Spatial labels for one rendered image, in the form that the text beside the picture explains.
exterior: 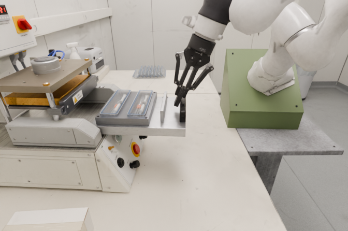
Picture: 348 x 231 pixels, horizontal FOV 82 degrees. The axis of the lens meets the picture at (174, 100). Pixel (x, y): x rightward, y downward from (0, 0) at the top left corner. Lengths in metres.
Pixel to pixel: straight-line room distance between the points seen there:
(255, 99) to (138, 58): 2.44
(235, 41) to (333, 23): 2.13
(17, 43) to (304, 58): 0.95
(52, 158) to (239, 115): 0.77
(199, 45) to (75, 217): 0.54
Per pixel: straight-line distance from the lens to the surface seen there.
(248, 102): 1.02
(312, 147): 1.07
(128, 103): 0.71
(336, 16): 0.77
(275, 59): 0.87
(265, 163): 1.31
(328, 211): 1.92
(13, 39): 0.88
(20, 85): 0.68
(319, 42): 0.76
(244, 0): 0.49
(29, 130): 0.70
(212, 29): 0.58
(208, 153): 0.87
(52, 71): 0.75
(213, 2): 0.58
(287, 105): 1.08
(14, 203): 0.86
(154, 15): 3.09
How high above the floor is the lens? 1.32
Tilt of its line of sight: 27 degrees down
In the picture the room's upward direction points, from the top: straight up
